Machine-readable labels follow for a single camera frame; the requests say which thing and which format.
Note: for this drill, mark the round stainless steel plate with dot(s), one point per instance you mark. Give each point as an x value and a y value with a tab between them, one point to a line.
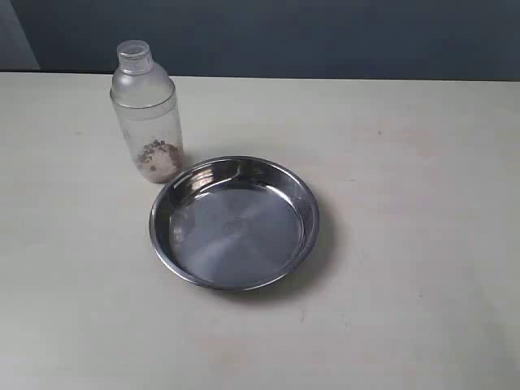
234	223

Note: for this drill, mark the clear plastic shaker bottle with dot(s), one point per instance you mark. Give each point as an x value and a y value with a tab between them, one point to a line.
146	106

